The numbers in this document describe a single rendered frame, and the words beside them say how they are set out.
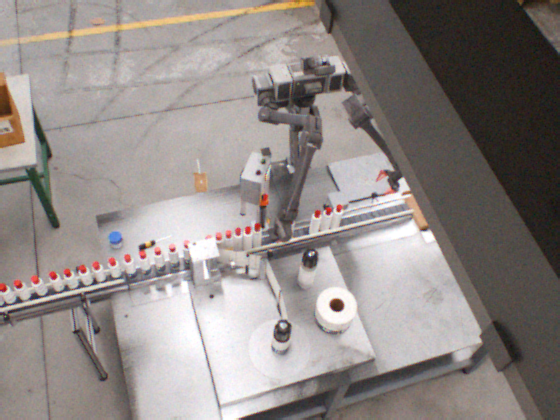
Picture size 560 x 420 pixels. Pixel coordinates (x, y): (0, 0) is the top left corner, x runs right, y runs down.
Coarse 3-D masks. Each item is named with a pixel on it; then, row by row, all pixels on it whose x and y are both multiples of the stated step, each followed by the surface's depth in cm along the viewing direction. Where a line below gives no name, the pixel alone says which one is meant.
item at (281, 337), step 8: (280, 320) 267; (280, 328) 265; (288, 328) 265; (272, 336) 277; (280, 336) 268; (288, 336) 269; (272, 344) 281; (280, 344) 274; (288, 344) 279; (272, 352) 287; (280, 352) 282
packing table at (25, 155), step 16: (16, 80) 392; (16, 96) 384; (32, 112) 379; (32, 128) 370; (16, 144) 362; (32, 144) 363; (48, 144) 447; (0, 160) 355; (16, 160) 356; (32, 160) 356; (32, 176) 369; (48, 176) 422; (48, 192) 413; (48, 208) 399
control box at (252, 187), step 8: (256, 160) 280; (248, 168) 277; (256, 168) 277; (264, 168) 278; (248, 176) 274; (256, 176) 275; (264, 176) 277; (248, 184) 276; (256, 184) 274; (248, 192) 281; (256, 192) 279; (248, 200) 287; (256, 200) 285
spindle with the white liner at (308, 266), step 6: (306, 252) 288; (312, 252) 288; (318, 252) 289; (306, 258) 287; (312, 258) 286; (318, 258) 288; (300, 264) 297; (306, 264) 290; (312, 264) 289; (300, 270) 300; (306, 270) 295; (312, 270) 295; (300, 276) 303; (306, 276) 299; (312, 276) 301; (300, 282) 308; (306, 282) 305; (312, 282) 308; (306, 288) 310
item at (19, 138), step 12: (0, 84) 356; (0, 96) 361; (0, 108) 369; (12, 108) 340; (0, 120) 333; (12, 120) 346; (0, 132) 350; (12, 132) 354; (0, 144) 358; (12, 144) 361
